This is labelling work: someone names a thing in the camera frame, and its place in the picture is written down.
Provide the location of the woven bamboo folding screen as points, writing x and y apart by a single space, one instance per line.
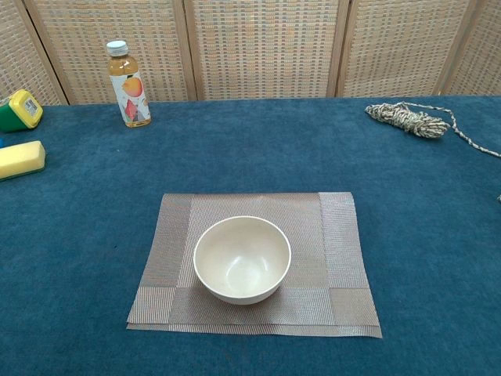
266 47

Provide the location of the beige bowl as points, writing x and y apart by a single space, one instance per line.
242 258

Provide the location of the blue felt table cover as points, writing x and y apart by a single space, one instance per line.
250 149

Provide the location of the orange juice bottle white cap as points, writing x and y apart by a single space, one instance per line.
131 98

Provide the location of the green box with yellow lid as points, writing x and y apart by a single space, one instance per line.
15 117

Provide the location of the yellow sponge block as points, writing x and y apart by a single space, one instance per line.
19 158

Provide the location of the brown woven placemat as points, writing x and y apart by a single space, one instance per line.
344 274

